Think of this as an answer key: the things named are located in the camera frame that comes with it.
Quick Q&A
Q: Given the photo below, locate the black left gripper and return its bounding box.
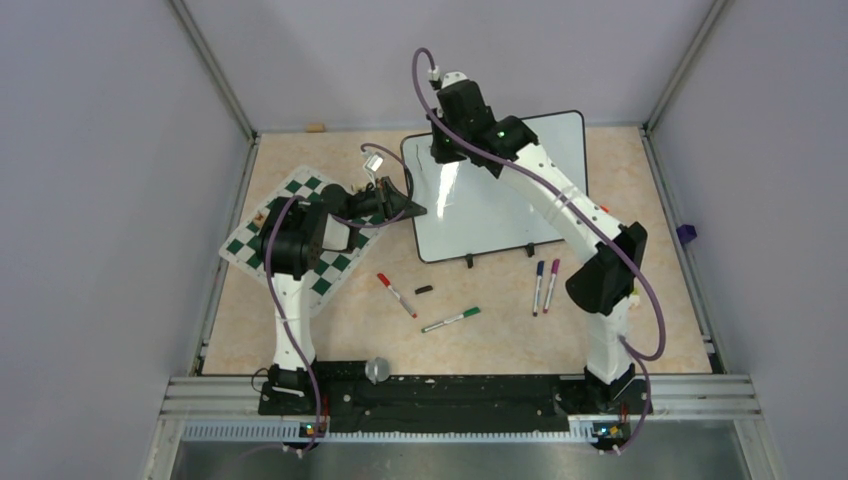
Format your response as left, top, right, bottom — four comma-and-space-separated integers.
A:
345, 176, 427, 223

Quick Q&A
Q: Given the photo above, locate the white whiteboard black frame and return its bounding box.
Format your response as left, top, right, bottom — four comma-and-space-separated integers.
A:
401, 110, 588, 263

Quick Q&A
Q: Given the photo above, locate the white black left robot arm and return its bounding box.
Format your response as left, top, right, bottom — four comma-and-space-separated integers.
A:
257, 172, 427, 414

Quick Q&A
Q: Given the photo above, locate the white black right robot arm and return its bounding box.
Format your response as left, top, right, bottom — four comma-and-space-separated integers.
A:
428, 68, 647, 412

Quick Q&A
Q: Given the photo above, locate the red capped marker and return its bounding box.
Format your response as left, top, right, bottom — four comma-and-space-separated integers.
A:
377, 273, 417, 318

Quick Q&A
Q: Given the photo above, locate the green capped marker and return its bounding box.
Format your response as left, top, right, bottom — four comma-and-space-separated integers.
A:
420, 307, 481, 334

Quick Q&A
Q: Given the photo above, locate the small wooden block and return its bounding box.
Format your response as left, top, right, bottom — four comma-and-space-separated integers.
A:
304, 122, 326, 133

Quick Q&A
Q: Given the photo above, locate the blue capped marker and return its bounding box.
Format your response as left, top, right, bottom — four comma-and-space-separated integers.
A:
532, 260, 545, 317

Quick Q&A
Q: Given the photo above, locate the pink capped marker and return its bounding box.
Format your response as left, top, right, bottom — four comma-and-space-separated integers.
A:
543, 258, 561, 314

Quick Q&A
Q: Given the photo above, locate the green white chess mat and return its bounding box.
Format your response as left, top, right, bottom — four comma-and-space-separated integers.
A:
219, 166, 386, 315

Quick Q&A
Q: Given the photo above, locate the purple block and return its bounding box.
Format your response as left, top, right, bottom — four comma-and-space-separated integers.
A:
676, 224, 698, 246

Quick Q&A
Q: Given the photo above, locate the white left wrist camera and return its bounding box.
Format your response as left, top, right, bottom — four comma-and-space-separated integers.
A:
363, 151, 384, 174

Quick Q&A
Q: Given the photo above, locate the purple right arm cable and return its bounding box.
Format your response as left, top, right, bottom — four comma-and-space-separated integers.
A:
411, 47, 667, 455

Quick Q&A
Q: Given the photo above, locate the aluminium frame rail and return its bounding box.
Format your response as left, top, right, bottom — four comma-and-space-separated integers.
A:
144, 362, 783, 479

